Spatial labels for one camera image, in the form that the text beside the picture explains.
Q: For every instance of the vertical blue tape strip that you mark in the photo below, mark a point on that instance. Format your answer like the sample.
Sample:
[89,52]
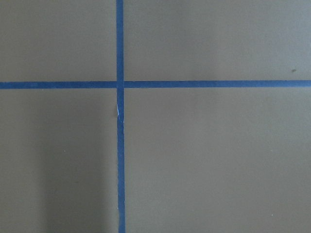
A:
[120,118]

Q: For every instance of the horizontal blue tape strip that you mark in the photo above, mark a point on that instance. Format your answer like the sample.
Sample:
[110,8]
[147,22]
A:
[154,84]

